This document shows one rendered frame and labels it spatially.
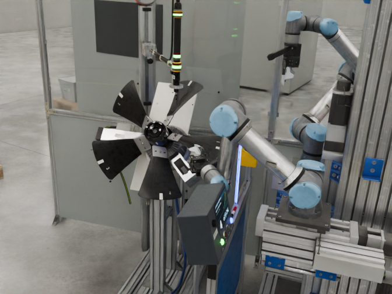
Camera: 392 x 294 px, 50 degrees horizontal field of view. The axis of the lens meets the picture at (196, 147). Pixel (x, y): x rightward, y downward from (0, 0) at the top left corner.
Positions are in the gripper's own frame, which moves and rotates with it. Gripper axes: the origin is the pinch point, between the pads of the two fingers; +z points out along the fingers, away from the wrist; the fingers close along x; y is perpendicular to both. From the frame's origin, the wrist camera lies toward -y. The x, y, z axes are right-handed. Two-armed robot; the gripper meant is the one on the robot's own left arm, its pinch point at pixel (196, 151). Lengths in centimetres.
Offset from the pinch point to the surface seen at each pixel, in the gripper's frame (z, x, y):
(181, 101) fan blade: 30.3, -15.4, -1.8
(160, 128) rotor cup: 22.9, -4.8, 11.9
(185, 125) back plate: 44.0, 4.8, -9.6
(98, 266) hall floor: 75, 122, 44
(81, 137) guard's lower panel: 135, 45, 43
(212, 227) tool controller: -68, -7, 20
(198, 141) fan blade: 13.2, 0.9, -6.0
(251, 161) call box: 14.5, 18.4, -39.1
